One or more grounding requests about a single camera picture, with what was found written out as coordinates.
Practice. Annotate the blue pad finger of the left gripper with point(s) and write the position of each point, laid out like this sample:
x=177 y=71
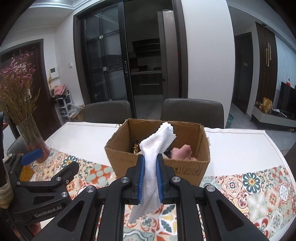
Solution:
x=31 y=156

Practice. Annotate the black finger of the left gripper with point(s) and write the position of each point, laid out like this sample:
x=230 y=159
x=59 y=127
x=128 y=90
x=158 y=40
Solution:
x=64 y=177

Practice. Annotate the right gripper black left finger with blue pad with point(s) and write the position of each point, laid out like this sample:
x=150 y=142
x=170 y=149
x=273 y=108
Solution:
x=97 y=214

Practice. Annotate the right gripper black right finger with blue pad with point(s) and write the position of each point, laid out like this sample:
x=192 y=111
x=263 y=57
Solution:
x=202 y=213

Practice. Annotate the black patterned silk scarf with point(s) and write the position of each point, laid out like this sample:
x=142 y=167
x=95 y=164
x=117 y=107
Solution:
x=135 y=147

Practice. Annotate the pink fuzzy towel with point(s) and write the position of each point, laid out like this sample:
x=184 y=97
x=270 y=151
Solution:
x=184 y=153

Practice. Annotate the white cloth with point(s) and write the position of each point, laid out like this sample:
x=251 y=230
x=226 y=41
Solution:
x=155 y=144

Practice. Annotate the glass flower vase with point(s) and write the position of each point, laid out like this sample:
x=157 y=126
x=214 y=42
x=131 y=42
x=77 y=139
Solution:
x=33 y=139

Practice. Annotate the white shoe rack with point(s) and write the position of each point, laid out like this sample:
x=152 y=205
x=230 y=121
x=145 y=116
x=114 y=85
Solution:
x=63 y=103

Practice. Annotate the patterned tile tablecloth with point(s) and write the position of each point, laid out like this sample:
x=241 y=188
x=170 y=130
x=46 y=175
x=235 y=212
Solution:
x=245 y=165

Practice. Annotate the dried flower bouquet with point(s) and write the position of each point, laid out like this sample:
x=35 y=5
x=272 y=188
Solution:
x=18 y=101

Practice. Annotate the brown cardboard box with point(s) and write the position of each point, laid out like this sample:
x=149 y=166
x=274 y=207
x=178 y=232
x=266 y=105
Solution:
x=119 y=148

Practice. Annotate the grey dining chair left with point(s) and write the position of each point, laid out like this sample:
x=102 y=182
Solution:
x=115 y=111

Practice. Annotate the white tv cabinet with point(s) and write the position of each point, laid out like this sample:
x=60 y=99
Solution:
x=266 y=121

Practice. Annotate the black television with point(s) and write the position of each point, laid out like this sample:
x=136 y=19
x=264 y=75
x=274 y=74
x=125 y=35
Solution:
x=287 y=99

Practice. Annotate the black glass sliding door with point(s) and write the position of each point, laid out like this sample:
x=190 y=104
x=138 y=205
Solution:
x=128 y=50

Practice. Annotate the dark wooden door gold handle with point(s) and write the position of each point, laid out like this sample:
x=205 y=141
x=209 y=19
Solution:
x=268 y=69

